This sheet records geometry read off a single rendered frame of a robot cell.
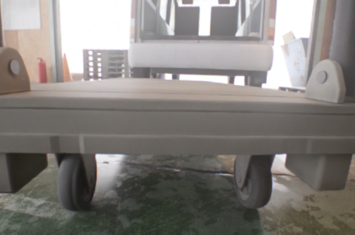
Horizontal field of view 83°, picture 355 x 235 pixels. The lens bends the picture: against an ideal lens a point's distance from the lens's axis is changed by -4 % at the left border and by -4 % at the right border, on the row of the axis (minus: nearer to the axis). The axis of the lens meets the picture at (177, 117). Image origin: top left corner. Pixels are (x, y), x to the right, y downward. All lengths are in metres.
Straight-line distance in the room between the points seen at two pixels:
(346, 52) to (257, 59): 1.92
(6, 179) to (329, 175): 0.29
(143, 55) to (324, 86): 2.04
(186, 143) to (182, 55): 1.94
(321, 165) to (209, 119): 0.12
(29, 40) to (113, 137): 5.60
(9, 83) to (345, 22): 0.29
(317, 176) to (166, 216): 0.23
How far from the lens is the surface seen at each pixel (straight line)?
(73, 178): 0.33
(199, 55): 2.08
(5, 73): 0.21
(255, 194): 0.35
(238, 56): 2.11
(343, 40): 0.24
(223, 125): 0.17
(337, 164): 0.25
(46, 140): 0.19
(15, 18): 6.03
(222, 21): 4.18
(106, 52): 5.21
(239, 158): 0.37
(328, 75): 0.23
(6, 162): 0.22
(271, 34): 2.27
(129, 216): 0.36
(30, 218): 0.41
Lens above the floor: 0.22
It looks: 11 degrees down
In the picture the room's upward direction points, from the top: 2 degrees clockwise
